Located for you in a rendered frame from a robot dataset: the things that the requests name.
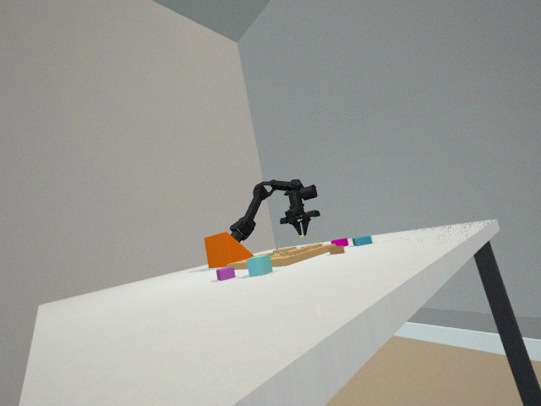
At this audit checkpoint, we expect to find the magenta square block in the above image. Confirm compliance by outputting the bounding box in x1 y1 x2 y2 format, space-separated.
331 238 348 246

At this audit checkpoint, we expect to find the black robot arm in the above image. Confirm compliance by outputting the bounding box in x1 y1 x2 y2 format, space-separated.
230 179 317 243

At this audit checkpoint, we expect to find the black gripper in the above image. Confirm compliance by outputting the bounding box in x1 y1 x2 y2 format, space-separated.
280 201 320 236

